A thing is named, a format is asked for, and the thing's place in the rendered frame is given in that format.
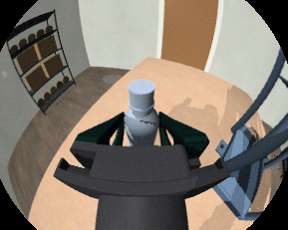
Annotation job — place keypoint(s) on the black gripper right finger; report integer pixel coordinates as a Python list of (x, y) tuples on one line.
[(194, 140)]

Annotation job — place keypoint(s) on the blue shelving unit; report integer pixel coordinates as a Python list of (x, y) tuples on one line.
[(239, 189)]

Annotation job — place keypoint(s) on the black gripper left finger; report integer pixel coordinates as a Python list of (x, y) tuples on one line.
[(102, 133)]

